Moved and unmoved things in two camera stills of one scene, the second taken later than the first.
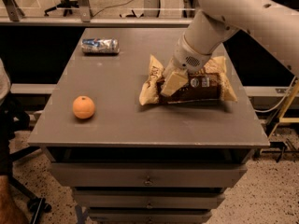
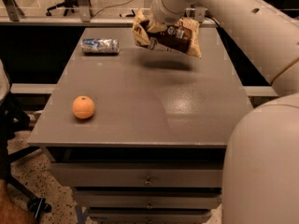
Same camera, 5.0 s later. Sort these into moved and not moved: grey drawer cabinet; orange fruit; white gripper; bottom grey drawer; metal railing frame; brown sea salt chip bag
Moved: brown sea salt chip bag; white gripper
Not moved: bottom grey drawer; grey drawer cabinet; orange fruit; metal railing frame
